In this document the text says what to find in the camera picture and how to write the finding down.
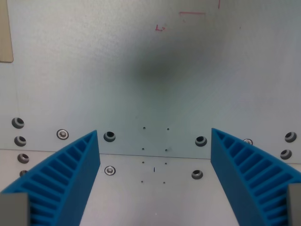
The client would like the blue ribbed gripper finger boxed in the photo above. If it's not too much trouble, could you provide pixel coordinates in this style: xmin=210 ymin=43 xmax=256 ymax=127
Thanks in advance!
xmin=0 ymin=129 xmax=101 ymax=226
xmin=210 ymin=128 xmax=301 ymax=226

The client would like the beige flat panel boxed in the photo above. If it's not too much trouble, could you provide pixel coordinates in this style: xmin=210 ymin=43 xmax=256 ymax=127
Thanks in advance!
xmin=0 ymin=0 xmax=14 ymax=63

